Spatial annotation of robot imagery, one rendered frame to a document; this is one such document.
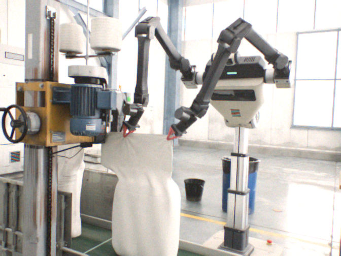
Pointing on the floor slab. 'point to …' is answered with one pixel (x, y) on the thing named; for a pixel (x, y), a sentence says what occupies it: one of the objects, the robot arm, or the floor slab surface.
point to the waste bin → (252, 169)
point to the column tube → (41, 40)
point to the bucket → (194, 189)
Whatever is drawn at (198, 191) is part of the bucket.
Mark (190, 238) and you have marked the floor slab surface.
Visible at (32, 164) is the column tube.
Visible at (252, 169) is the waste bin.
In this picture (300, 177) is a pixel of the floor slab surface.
